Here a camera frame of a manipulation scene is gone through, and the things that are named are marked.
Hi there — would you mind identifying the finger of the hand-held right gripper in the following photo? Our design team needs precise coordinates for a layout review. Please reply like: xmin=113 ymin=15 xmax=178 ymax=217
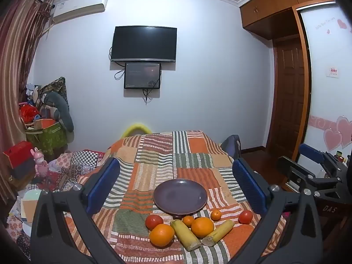
xmin=277 ymin=156 xmax=316 ymax=191
xmin=299 ymin=143 xmax=345 ymax=171

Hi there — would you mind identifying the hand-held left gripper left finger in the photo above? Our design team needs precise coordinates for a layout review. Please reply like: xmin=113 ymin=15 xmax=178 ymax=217
xmin=30 ymin=157 xmax=130 ymax=264

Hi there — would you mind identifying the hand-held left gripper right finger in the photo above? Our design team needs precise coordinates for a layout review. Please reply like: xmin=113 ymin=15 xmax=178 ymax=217
xmin=229 ymin=157 xmax=324 ymax=264

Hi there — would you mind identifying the red tomato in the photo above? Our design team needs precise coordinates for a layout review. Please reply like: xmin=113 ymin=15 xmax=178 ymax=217
xmin=238 ymin=209 xmax=254 ymax=225
xmin=145 ymin=214 xmax=164 ymax=231

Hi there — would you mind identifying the yellow sugarcane piece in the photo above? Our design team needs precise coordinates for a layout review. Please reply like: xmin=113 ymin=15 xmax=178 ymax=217
xmin=170 ymin=219 xmax=202 ymax=252
xmin=202 ymin=220 xmax=235 ymax=247

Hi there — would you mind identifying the large orange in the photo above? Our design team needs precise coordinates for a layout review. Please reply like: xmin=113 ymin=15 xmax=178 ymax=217
xmin=149 ymin=224 xmax=176 ymax=247
xmin=191 ymin=217 xmax=215 ymax=238

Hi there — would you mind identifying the purple plate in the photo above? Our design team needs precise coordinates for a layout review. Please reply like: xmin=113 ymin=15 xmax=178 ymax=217
xmin=153 ymin=179 xmax=208 ymax=216

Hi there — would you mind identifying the floral patchwork quilt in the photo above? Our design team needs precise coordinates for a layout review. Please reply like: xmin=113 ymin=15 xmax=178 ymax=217
xmin=5 ymin=150 xmax=106 ymax=253

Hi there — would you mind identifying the blue chair back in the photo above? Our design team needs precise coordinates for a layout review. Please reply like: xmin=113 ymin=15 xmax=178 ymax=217
xmin=220 ymin=135 xmax=242 ymax=160

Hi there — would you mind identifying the striped patchwork blanket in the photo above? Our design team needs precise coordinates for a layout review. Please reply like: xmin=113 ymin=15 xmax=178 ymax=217
xmin=62 ymin=130 xmax=288 ymax=264

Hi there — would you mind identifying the brown wooden door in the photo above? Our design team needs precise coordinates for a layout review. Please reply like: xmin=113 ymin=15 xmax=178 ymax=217
xmin=265 ymin=34 xmax=312 ymax=161

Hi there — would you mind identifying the pink rabbit toy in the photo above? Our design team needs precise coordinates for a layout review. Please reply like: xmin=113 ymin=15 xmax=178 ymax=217
xmin=30 ymin=147 xmax=49 ymax=178

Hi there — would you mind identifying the yellow rounded hoop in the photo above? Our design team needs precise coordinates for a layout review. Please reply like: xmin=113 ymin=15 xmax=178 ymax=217
xmin=122 ymin=124 xmax=152 ymax=138

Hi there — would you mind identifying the grey plush toy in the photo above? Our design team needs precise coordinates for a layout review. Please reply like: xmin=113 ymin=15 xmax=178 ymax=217
xmin=44 ymin=91 xmax=75 ymax=132

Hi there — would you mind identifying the red box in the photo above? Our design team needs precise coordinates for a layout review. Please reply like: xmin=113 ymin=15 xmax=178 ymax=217
xmin=3 ymin=141 xmax=35 ymax=169

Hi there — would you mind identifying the red bag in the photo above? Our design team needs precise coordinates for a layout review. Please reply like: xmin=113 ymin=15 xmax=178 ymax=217
xmin=19 ymin=103 xmax=41 ymax=124

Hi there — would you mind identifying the white heart-print sliding door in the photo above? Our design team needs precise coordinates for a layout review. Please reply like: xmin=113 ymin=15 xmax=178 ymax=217
xmin=298 ymin=1 xmax=352 ymax=176

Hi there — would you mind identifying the dark patterned cushion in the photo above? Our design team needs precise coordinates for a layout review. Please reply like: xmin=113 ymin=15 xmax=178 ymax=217
xmin=38 ymin=77 xmax=69 ymax=108

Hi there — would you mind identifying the wooden overhead cabinet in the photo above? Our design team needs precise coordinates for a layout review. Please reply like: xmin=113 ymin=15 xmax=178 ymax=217
xmin=239 ymin=0 xmax=334 ymax=40

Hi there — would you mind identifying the striped brown curtain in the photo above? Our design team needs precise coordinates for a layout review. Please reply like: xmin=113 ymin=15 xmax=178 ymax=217
xmin=0 ymin=0 xmax=54 ymax=207

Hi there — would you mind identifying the white air conditioner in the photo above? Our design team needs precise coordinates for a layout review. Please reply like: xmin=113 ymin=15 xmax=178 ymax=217
xmin=52 ymin=0 xmax=110 ymax=25

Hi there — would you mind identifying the black monitor cable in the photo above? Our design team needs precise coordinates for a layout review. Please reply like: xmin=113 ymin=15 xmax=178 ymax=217
xmin=110 ymin=47 xmax=154 ymax=105

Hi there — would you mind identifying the small black wall monitor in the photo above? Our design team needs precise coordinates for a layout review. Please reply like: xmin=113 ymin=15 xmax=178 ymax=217
xmin=124 ymin=62 xmax=161 ymax=90

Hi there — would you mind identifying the black wall television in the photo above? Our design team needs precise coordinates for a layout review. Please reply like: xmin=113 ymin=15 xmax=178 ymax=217
xmin=110 ymin=26 xmax=177 ymax=63

